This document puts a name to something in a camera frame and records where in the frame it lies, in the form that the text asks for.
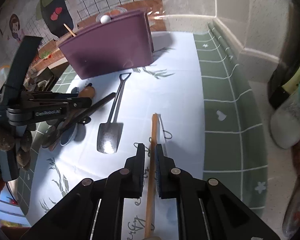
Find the purple plastic utensil bin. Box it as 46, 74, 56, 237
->
58, 9, 154, 80

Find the blue plastic spoon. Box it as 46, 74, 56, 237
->
59, 87, 87, 146

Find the wooden rice paddle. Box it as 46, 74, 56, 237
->
48, 86, 95, 151

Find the black handled dark spoon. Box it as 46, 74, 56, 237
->
44, 116, 91, 146

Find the white ended utensil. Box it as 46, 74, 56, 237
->
100, 15, 111, 24

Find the grey metal shovel spoon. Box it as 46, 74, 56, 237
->
97, 73, 131, 154

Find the white green patterned table mat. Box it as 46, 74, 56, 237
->
18, 27, 268, 239

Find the teal capped salt shaker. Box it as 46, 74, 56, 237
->
269, 83, 300, 149

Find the dark soy sauce bottle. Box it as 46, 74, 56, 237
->
267, 0, 300, 109

